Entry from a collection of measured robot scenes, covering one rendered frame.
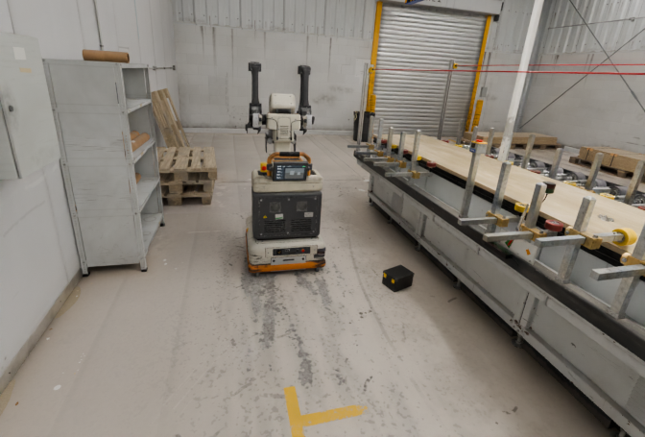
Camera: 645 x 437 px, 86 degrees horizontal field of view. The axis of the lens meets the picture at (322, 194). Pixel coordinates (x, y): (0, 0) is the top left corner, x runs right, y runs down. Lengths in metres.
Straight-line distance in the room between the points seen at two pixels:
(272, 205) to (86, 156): 1.30
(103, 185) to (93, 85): 0.68
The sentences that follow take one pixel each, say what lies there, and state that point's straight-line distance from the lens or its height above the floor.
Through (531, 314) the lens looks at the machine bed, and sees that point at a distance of 2.54.
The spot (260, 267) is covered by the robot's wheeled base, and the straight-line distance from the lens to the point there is 2.81.
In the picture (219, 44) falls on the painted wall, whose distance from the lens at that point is 9.01.
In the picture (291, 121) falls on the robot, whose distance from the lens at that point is 2.88.
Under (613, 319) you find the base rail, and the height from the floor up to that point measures 0.70.
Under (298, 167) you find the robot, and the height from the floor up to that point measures 0.91.
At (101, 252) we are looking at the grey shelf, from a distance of 3.12.
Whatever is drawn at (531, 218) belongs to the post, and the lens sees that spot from 2.09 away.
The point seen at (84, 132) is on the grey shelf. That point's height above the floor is 1.10.
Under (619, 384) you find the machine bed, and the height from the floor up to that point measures 0.27.
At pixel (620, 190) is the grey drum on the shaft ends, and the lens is 3.59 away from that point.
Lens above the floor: 1.57
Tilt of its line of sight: 19 degrees down
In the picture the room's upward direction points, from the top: 4 degrees clockwise
